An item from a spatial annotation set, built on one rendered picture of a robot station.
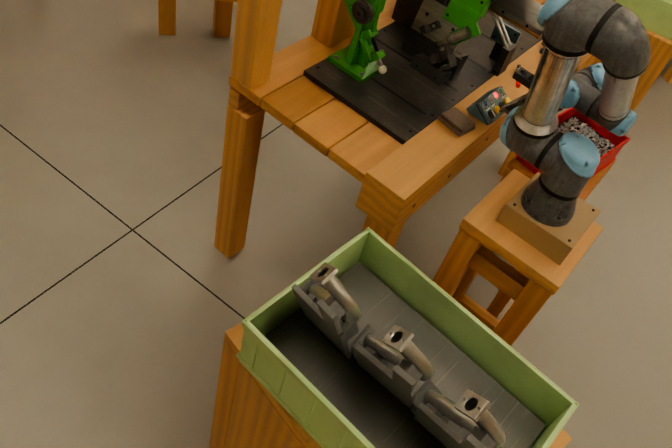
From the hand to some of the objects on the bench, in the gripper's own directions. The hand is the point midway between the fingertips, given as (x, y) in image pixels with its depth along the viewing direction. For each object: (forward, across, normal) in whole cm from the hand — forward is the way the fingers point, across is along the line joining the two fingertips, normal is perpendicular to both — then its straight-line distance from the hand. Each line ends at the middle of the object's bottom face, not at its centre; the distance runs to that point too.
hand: (501, 107), depth 206 cm
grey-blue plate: (+14, +30, +12) cm, 35 cm away
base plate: (+25, +21, +24) cm, 40 cm away
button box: (+9, +2, -1) cm, 9 cm away
